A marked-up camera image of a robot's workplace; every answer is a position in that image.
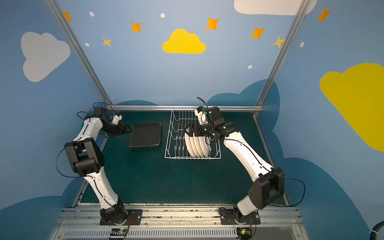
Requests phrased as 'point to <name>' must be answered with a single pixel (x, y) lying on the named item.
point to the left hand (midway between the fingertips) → (124, 132)
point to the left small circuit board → (118, 233)
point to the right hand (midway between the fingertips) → (191, 128)
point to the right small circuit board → (244, 233)
